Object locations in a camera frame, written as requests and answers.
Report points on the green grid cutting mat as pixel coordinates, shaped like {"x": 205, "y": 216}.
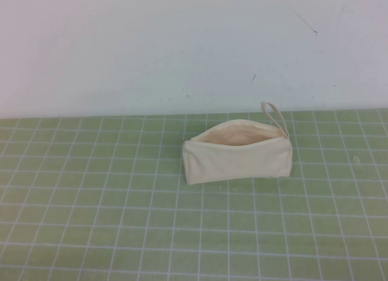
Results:
{"x": 91, "y": 217}

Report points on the cream canvas pencil case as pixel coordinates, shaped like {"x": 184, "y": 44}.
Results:
{"x": 236, "y": 164}

